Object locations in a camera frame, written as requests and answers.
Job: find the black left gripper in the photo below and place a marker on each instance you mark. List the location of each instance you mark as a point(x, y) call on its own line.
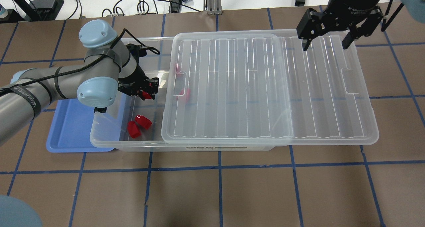
point(133, 76)

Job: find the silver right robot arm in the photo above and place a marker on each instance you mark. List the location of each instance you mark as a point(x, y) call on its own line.
point(414, 7)

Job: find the blue plastic tray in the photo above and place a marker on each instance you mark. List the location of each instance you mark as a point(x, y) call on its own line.
point(76, 128)

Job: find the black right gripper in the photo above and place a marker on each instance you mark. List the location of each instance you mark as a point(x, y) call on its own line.
point(353, 2)

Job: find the clear plastic box lid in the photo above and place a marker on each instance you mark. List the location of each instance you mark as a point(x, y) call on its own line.
point(329, 100)

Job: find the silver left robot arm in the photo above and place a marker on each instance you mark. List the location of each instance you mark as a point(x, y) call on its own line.
point(110, 66)

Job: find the clear plastic storage box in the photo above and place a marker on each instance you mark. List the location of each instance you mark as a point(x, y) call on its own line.
point(132, 120)

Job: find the aluminium frame post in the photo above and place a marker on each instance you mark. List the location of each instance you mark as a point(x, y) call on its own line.
point(213, 7)

